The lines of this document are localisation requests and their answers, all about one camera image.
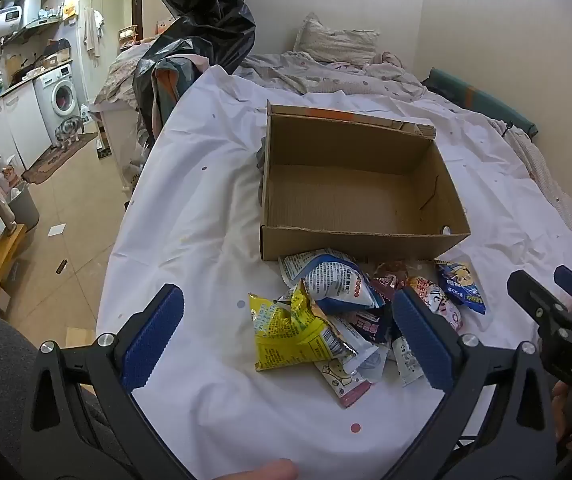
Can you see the pile of snack packets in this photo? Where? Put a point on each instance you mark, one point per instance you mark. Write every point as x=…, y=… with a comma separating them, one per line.
x=286, y=332

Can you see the floral bedding heap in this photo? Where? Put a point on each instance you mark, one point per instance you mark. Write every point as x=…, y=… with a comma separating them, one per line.
x=121, y=75

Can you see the brown door mat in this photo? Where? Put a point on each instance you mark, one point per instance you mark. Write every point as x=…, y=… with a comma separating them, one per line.
x=58, y=160

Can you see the brown cardboard box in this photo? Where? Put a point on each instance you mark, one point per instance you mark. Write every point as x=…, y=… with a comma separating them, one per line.
x=345, y=185

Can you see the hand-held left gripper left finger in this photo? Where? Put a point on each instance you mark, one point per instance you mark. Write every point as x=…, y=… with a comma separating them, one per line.
x=153, y=335

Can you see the grey cloth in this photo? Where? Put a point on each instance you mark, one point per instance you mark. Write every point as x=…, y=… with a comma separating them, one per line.
x=261, y=160

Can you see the black plastic bag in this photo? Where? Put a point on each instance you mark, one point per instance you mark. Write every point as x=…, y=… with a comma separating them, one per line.
x=201, y=15

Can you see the grey trash bin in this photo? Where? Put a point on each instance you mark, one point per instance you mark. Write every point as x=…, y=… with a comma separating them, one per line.
x=25, y=205

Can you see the person's left hand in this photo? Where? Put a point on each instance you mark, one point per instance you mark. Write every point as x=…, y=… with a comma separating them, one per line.
x=273, y=471

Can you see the teal orange cloth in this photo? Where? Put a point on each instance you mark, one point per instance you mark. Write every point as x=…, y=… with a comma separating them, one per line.
x=168, y=95

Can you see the white paper scrap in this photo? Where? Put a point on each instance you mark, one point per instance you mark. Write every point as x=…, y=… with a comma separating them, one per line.
x=57, y=230

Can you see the white hanging towel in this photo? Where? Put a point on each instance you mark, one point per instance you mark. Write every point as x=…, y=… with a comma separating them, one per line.
x=92, y=30

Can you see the flat cardboard sheet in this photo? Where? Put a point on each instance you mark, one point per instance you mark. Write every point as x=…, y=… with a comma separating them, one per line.
x=80, y=337

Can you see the white washing machine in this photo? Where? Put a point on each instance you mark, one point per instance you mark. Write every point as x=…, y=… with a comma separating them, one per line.
x=58, y=95

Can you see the grey floral duvet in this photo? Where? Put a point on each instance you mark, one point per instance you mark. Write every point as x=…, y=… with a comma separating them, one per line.
x=336, y=80

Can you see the blue white snack packet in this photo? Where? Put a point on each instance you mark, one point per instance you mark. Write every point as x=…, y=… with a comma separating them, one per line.
x=331, y=280

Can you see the person's right hand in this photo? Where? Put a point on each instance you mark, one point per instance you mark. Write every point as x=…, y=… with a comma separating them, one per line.
x=559, y=410

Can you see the small dark wrapper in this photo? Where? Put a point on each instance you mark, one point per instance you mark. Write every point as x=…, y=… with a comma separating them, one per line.
x=61, y=266

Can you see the teal rolled mat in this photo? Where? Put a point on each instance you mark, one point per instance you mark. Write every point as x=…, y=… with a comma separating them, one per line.
x=480, y=102

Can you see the grey tabby cat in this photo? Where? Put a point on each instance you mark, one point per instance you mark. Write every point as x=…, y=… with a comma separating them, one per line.
x=70, y=131

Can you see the beige pillow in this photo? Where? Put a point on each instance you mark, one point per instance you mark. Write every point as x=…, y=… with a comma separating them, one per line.
x=336, y=40

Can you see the white floor cabinet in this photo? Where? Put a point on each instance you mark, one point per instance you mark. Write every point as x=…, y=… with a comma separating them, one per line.
x=18, y=127

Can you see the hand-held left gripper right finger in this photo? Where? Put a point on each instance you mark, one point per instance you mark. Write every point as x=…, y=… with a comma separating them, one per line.
x=423, y=340

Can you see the white water heater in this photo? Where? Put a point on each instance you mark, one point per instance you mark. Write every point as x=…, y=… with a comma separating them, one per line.
x=8, y=20

